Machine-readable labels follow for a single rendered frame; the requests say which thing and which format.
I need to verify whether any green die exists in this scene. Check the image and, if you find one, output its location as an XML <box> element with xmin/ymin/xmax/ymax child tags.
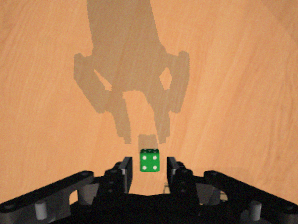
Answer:
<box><xmin>140</xmin><ymin>149</ymin><xmax>160</xmax><ymax>172</ymax></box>

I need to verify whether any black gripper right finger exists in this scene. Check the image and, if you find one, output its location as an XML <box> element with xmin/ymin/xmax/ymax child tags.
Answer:
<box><xmin>166</xmin><ymin>156</ymin><xmax>298</xmax><ymax>224</ymax></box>

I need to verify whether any tan square mat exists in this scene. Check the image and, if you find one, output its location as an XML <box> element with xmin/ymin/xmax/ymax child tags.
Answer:
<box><xmin>164</xmin><ymin>185</ymin><xmax>227</xmax><ymax>200</ymax></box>

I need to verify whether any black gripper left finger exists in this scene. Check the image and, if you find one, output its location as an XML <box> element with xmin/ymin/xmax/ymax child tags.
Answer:
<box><xmin>0</xmin><ymin>157</ymin><xmax>133</xmax><ymax>224</ymax></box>

